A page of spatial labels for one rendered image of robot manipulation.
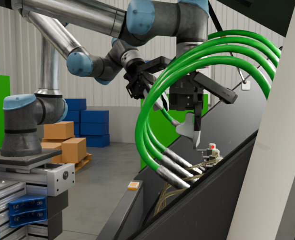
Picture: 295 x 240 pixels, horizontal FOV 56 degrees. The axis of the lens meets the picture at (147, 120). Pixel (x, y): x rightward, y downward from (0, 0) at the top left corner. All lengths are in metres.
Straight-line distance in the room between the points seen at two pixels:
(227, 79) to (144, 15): 6.52
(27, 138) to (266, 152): 0.96
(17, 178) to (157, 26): 0.78
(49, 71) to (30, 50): 8.07
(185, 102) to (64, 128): 4.54
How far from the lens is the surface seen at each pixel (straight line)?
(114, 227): 0.71
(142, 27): 0.65
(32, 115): 1.16
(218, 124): 1.02
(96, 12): 0.75
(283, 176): 0.26
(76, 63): 0.91
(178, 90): 0.66
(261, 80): 0.46
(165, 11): 0.66
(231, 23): 7.32
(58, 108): 1.24
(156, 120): 3.97
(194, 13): 0.68
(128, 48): 0.97
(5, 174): 1.20
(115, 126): 7.75
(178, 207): 0.38
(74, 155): 4.87
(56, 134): 5.20
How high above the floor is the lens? 1.26
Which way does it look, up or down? 5 degrees down
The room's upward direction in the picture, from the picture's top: straight up
